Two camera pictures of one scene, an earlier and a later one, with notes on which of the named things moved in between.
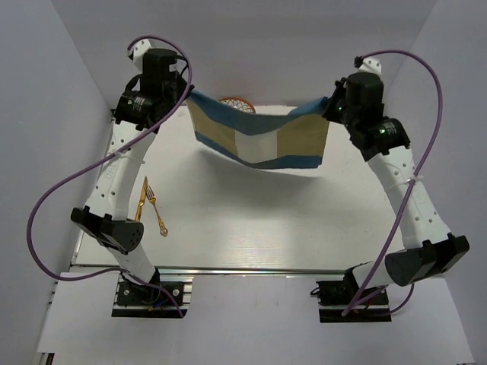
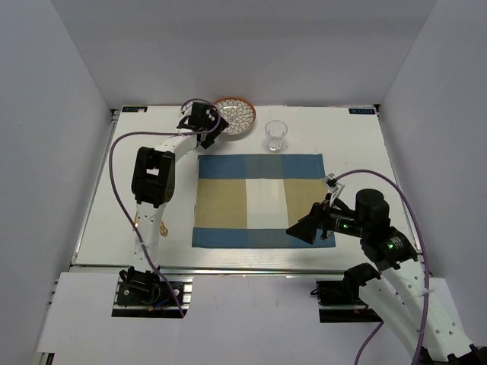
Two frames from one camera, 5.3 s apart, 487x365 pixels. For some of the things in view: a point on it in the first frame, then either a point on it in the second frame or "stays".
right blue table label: (364, 111) stays
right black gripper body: (335, 109) to (345, 221)
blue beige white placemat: (297, 139) to (253, 201)
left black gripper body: (175, 88) to (212, 128)
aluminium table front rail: (218, 271) stays
